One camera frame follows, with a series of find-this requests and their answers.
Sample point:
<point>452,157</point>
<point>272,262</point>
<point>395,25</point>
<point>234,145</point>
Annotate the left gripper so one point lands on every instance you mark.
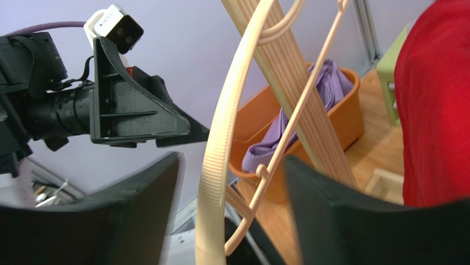
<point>58,107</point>

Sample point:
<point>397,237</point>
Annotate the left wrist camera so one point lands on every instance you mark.
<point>115,24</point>

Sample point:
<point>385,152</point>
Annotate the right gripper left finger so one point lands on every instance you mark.
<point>122,224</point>

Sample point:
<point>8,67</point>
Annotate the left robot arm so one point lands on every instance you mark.
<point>15,69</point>

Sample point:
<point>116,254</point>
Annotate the red garment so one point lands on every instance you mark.
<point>432,91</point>

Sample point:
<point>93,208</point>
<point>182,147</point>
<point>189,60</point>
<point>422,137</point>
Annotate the green box with jar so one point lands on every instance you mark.
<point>385,71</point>

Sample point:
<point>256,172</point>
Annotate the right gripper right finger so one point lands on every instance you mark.
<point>339,225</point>

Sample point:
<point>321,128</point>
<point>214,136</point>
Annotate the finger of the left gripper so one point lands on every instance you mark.
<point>167,126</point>

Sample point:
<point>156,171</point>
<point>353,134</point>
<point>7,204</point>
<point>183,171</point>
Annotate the wooden clothes rack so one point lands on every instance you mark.
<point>267,39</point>

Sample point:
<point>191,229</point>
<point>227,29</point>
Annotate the purple trousers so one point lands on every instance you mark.
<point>332,86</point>

